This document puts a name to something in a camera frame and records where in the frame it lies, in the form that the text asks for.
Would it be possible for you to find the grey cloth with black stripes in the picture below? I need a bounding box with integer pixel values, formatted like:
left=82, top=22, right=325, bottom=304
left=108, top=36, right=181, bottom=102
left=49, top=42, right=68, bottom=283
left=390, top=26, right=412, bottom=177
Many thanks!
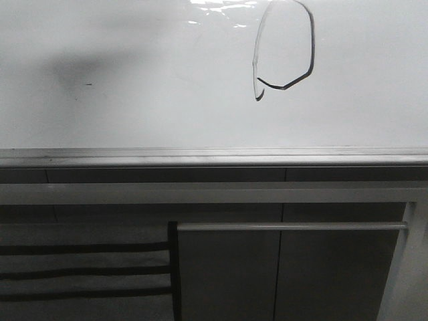
left=1, top=222, right=182, bottom=320

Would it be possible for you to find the grey metal hanging rod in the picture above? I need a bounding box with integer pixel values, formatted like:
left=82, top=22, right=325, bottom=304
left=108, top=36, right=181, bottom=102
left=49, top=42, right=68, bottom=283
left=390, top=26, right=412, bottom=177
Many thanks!
left=177, top=222, right=408, bottom=231

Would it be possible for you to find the white whiteboard with aluminium frame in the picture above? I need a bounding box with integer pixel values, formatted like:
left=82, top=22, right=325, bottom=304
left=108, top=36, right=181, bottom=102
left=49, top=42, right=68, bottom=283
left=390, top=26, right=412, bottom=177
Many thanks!
left=1, top=1, right=427, bottom=167

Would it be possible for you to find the white metal stand frame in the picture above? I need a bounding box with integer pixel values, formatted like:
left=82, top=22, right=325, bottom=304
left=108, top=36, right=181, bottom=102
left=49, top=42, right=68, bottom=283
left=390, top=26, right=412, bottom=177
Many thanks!
left=1, top=181, right=427, bottom=320

